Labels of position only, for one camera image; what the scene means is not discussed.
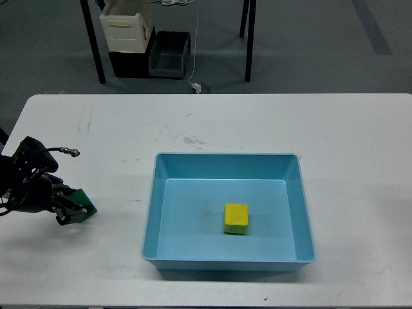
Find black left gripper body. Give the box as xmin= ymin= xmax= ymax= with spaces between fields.
xmin=8 ymin=174 xmax=63 ymax=213

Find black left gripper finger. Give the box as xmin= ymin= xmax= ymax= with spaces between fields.
xmin=53 ymin=207 xmax=88 ymax=226
xmin=51 ymin=183 xmax=77 ymax=208

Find green wooden block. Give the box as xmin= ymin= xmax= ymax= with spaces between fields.
xmin=68 ymin=189 xmax=97 ymax=223

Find yellow wooden block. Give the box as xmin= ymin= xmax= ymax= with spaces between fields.
xmin=223 ymin=203 xmax=248 ymax=235

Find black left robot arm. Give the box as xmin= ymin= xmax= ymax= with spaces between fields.
xmin=1 ymin=136 xmax=97 ymax=225

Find light blue plastic box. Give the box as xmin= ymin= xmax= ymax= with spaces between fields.
xmin=142 ymin=153 xmax=315 ymax=272

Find black base box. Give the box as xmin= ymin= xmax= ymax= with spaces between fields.
xmin=108 ymin=28 xmax=156 ymax=79

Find dark grey storage bin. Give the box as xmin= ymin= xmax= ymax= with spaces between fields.
xmin=149 ymin=31 xmax=191 ymax=79

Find white power adapter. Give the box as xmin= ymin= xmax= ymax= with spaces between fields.
xmin=191 ymin=83 xmax=201 ymax=94

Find cream plastic crate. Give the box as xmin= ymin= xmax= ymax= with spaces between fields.
xmin=99 ymin=0 xmax=154 ymax=53

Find black table leg left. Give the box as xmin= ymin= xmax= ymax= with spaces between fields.
xmin=79 ymin=0 xmax=106 ymax=84

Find black table leg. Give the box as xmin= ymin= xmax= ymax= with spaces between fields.
xmin=79 ymin=0 xmax=106 ymax=84
xmin=239 ymin=0 xmax=257 ymax=82

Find black table leg right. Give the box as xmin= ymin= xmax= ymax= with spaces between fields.
xmin=239 ymin=0 xmax=257 ymax=82

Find white power cable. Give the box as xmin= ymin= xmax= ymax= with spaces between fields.
xmin=187 ymin=0 xmax=199 ymax=85

